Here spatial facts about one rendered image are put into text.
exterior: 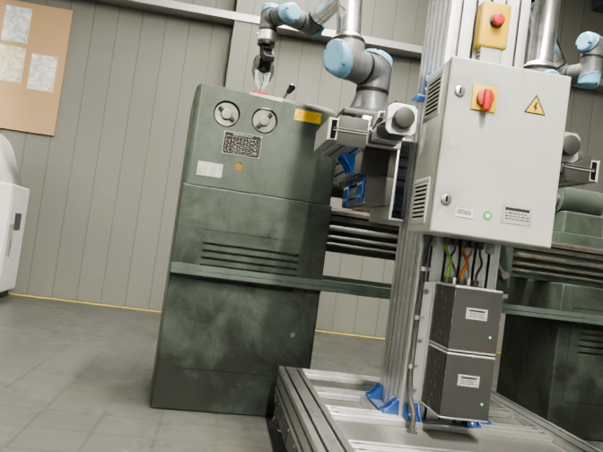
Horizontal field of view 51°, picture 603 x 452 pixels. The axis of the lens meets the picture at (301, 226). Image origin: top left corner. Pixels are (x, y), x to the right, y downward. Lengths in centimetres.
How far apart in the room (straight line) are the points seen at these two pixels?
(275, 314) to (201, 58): 358
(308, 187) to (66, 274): 347
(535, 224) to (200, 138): 130
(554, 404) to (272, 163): 163
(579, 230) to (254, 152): 162
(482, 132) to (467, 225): 25
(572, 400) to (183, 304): 176
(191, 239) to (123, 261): 315
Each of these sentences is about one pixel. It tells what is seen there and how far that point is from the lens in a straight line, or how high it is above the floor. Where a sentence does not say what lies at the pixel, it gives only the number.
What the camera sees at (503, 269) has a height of 70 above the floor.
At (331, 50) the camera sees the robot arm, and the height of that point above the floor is 134.
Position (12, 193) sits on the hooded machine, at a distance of 502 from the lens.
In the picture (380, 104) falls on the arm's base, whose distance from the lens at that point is 222.
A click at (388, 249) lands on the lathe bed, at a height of 72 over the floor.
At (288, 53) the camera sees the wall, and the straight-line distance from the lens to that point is 578.
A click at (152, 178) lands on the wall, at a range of 556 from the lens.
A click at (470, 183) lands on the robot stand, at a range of 172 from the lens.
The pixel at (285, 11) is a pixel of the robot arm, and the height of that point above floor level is 157.
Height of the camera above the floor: 67
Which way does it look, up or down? 2 degrees up
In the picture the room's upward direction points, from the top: 8 degrees clockwise
